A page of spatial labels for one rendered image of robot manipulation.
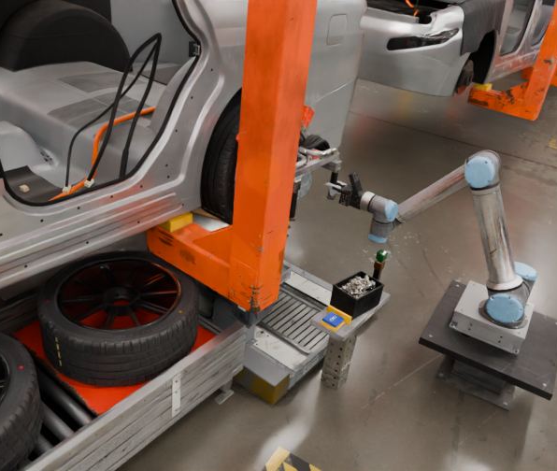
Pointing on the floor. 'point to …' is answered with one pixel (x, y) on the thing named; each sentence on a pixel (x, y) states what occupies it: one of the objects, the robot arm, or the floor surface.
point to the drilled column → (338, 361)
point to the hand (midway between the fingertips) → (330, 181)
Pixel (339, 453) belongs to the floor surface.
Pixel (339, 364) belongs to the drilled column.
